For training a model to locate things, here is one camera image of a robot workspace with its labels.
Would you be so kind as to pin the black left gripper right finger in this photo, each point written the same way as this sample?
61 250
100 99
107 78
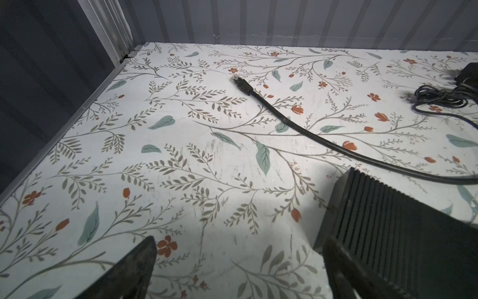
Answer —
349 278

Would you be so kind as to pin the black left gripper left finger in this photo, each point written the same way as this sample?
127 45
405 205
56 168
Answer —
129 278

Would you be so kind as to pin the black ribbed network switch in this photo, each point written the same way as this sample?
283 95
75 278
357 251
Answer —
425 252

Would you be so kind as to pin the black power adapter with cord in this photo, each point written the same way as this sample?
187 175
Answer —
466 90

